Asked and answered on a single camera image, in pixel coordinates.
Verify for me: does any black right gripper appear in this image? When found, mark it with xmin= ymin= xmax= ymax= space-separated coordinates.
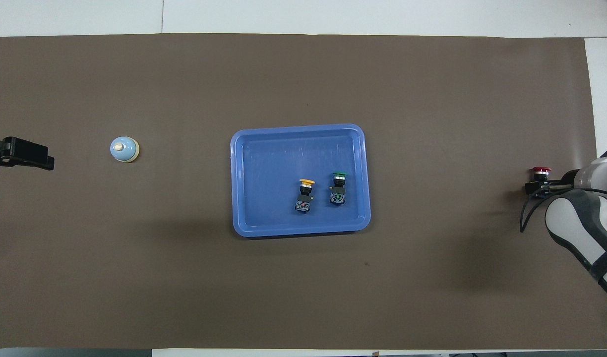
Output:
xmin=526 ymin=181 xmax=564 ymax=199

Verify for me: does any green push button switch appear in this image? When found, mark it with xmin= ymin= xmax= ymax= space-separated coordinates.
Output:
xmin=329 ymin=171 xmax=349 ymax=206

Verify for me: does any yellow push button switch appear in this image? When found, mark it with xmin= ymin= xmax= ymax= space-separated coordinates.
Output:
xmin=295 ymin=178 xmax=316 ymax=214

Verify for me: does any light blue desk bell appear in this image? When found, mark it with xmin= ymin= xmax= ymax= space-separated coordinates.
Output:
xmin=110 ymin=136 xmax=140 ymax=164

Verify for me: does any blue plastic tray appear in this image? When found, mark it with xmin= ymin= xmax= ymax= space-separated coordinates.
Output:
xmin=230 ymin=123 xmax=372 ymax=238

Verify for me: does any brown table mat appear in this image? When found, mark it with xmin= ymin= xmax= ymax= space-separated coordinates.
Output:
xmin=0 ymin=33 xmax=607 ymax=350

